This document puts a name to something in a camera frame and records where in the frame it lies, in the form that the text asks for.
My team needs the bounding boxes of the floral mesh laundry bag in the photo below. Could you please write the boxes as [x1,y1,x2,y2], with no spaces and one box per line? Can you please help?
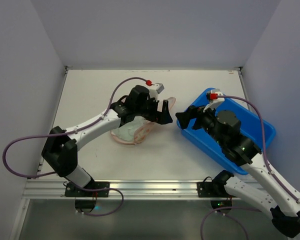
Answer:
[110,96,177,146]

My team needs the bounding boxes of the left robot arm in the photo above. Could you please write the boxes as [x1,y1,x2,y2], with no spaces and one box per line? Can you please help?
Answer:
[41,83,173,189]

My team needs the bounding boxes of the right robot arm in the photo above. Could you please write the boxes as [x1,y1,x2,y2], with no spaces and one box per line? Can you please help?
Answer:
[175,105,300,238]

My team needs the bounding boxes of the white mint bra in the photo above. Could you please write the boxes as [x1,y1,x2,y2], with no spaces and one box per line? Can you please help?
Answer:
[111,116,146,142]

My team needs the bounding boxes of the blue plastic bin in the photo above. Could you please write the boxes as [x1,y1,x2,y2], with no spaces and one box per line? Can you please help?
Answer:
[180,98,263,175]

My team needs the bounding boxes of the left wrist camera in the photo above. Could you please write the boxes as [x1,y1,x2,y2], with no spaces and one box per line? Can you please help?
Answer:
[145,80,165,100]

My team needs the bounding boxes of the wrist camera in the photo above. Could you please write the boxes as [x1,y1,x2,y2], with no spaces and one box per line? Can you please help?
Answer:
[203,89,225,112]
[145,80,165,100]

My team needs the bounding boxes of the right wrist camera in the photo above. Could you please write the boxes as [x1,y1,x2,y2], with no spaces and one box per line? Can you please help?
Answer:
[203,89,225,112]

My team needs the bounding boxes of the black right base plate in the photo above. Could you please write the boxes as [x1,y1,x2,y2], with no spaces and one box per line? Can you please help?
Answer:
[196,176,218,198]

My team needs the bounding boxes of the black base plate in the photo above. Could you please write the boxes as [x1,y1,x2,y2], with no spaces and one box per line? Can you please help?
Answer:
[64,181,110,198]
[196,176,218,198]

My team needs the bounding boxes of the aluminium front rail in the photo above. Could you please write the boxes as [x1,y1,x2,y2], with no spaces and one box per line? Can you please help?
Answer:
[21,178,261,200]

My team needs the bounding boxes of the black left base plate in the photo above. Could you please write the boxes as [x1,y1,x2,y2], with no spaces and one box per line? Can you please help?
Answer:
[64,181,110,198]

